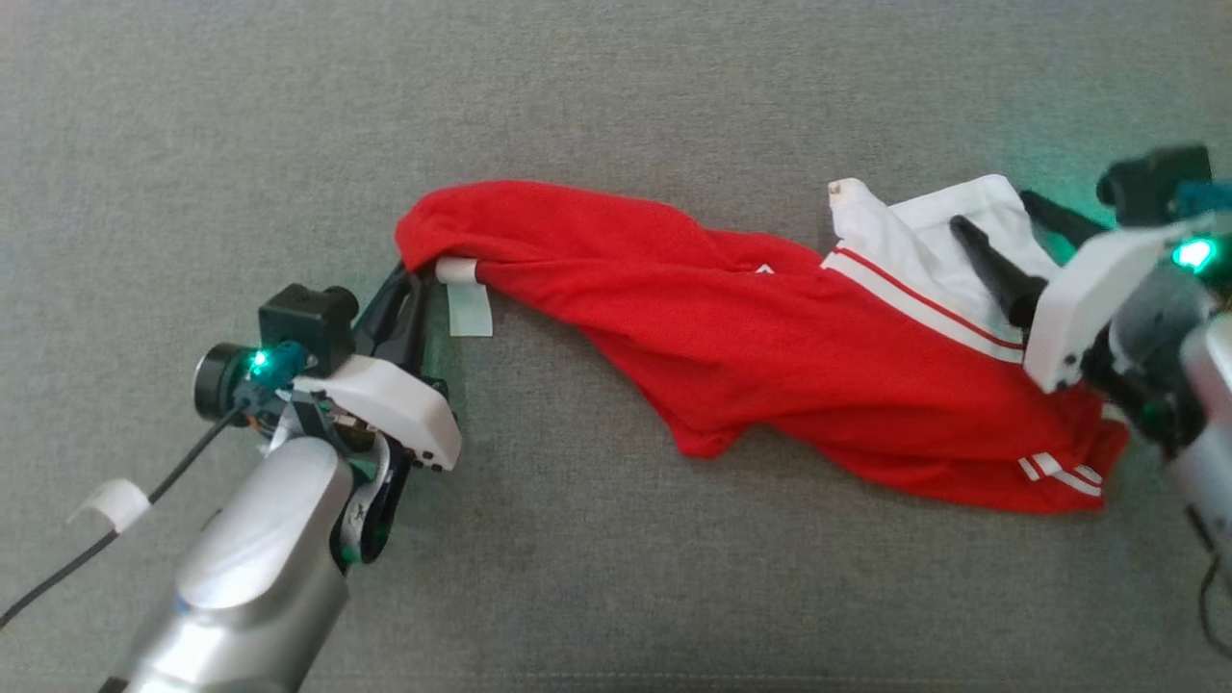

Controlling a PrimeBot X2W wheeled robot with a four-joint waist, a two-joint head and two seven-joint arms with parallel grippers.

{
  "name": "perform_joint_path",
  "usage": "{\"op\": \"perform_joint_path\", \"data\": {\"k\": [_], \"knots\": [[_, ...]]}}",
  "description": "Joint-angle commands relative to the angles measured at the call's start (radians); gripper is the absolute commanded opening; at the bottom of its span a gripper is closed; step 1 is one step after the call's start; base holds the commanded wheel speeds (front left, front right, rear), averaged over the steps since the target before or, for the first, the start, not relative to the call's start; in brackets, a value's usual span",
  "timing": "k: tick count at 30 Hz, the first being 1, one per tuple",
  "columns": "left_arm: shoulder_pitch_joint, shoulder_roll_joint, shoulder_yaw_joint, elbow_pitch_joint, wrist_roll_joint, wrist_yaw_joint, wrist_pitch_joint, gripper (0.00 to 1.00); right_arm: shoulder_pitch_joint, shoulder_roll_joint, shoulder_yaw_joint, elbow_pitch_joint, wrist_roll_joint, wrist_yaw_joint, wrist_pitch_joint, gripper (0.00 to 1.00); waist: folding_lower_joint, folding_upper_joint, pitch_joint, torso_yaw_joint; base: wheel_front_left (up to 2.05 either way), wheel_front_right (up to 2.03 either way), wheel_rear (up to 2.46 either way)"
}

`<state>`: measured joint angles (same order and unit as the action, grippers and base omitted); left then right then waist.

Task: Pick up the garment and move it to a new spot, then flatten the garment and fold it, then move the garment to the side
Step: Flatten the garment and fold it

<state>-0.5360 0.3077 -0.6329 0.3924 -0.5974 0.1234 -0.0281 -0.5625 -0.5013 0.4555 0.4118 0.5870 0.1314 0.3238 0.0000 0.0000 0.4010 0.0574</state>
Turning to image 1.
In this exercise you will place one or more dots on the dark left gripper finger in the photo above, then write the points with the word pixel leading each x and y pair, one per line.
pixel 412 332
pixel 380 313

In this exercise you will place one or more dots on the wide grey sofa chaise cushion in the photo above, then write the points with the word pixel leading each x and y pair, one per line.
pixel 616 87

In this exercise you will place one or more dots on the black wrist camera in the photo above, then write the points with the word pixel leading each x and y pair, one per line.
pixel 1150 183
pixel 308 327

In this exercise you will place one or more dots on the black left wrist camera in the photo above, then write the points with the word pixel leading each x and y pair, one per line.
pixel 308 327

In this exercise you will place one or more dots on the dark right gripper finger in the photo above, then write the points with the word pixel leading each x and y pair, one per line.
pixel 1006 279
pixel 1064 223

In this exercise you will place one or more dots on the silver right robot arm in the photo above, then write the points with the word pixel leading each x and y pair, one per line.
pixel 1208 462

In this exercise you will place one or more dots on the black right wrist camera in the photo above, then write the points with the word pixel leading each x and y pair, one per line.
pixel 1150 183

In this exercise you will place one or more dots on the red jersey with white sleeves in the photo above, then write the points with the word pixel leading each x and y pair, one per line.
pixel 722 327

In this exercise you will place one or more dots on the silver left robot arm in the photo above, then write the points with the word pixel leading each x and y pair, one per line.
pixel 241 577

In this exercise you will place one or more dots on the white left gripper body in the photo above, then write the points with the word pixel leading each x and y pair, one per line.
pixel 385 409

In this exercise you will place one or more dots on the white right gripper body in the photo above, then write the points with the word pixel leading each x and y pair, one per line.
pixel 1097 298

